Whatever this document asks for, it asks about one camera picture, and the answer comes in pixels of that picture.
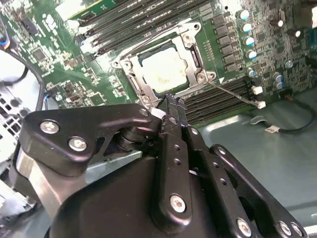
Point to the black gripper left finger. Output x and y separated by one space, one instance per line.
74 124

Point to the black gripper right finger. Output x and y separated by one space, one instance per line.
223 178

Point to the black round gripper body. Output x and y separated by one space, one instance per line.
111 210

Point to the metal socket cover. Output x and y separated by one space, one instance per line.
140 75

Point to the silver CPU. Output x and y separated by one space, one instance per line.
163 69

